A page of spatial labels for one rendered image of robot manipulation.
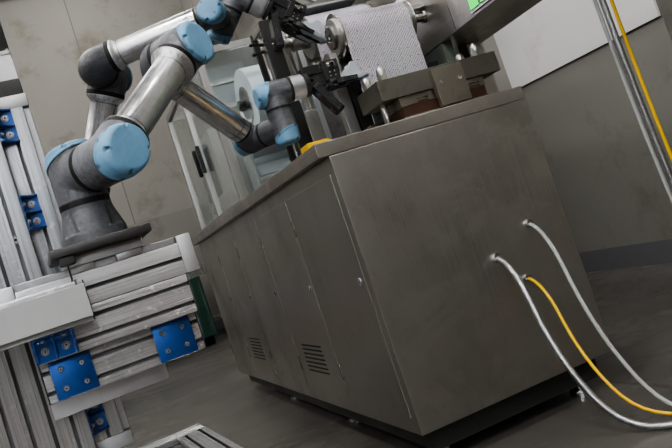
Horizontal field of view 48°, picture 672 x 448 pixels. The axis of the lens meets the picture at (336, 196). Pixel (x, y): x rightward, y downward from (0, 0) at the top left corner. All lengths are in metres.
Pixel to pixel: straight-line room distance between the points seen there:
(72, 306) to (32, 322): 0.08
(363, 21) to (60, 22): 8.28
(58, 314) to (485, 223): 1.13
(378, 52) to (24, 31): 8.32
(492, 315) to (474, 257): 0.16
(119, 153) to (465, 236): 0.95
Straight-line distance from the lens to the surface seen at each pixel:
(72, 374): 1.81
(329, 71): 2.30
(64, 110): 10.12
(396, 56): 2.42
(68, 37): 10.42
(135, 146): 1.72
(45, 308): 1.65
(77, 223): 1.79
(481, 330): 2.11
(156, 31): 2.29
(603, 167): 4.28
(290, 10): 2.42
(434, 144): 2.10
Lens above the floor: 0.66
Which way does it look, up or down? 3 degrees up
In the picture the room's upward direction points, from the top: 18 degrees counter-clockwise
